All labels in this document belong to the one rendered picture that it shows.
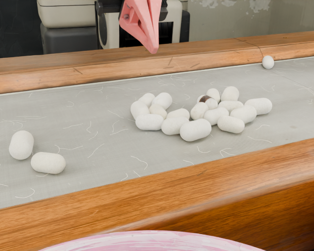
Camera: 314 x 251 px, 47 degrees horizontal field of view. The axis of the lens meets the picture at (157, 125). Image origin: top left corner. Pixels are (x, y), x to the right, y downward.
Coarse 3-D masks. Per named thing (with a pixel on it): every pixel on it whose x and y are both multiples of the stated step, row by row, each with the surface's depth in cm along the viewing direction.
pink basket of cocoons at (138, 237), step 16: (80, 240) 21; (96, 240) 21; (112, 240) 21; (128, 240) 21; (144, 240) 21; (160, 240) 21; (176, 240) 21; (192, 240) 21; (208, 240) 21; (224, 240) 21
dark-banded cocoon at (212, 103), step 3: (201, 96) 46; (198, 99) 46; (210, 99) 45; (213, 99) 45; (198, 102) 46; (207, 102) 45; (210, 102) 45; (213, 102) 45; (216, 102) 45; (207, 105) 45; (210, 105) 44; (213, 105) 45; (216, 105) 45; (210, 108) 45; (213, 108) 45; (216, 108) 45
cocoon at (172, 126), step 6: (168, 120) 39; (174, 120) 39; (180, 120) 39; (186, 120) 39; (162, 126) 39; (168, 126) 39; (174, 126) 39; (180, 126) 39; (168, 132) 39; (174, 132) 39
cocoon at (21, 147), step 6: (18, 132) 35; (24, 132) 35; (12, 138) 35; (18, 138) 34; (24, 138) 34; (30, 138) 35; (12, 144) 34; (18, 144) 34; (24, 144) 34; (30, 144) 35; (12, 150) 34; (18, 150) 34; (24, 150) 34; (30, 150) 34; (12, 156) 34; (18, 156) 34; (24, 156) 34
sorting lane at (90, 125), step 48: (0, 96) 50; (48, 96) 50; (96, 96) 51; (192, 96) 51; (240, 96) 51; (288, 96) 51; (0, 144) 38; (48, 144) 38; (96, 144) 38; (144, 144) 38; (192, 144) 38; (240, 144) 38; (0, 192) 30; (48, 192) 30
